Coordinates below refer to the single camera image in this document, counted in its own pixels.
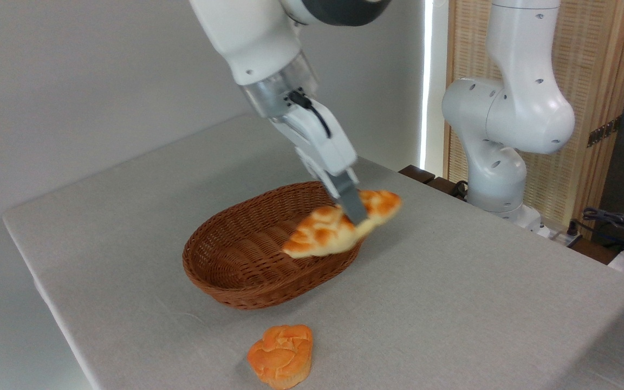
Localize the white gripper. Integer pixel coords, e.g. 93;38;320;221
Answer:
269;97;370;226

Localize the long braided bread loaf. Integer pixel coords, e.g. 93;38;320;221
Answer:
281;190;402;258

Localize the round orange bread roll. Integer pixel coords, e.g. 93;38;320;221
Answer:
247;324;313;390

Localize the dark brown wooden block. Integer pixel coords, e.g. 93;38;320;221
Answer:
426;177;467;201
399;165;436;185

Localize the brown oval wicker basket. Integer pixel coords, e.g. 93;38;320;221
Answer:
183;181;375;310

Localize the grey tablecloth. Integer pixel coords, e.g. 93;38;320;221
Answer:
2;114;624;390

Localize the white power strip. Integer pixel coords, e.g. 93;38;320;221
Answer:
538;225;583;248

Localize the metal screen hinge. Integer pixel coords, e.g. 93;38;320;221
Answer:
587;116;622;148

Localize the bamboo folding screen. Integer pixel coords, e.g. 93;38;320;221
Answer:
444;0;624;239

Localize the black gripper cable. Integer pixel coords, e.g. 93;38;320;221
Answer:
288;91;332;139

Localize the black cable bundle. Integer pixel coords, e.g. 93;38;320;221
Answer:
577;207;624;256

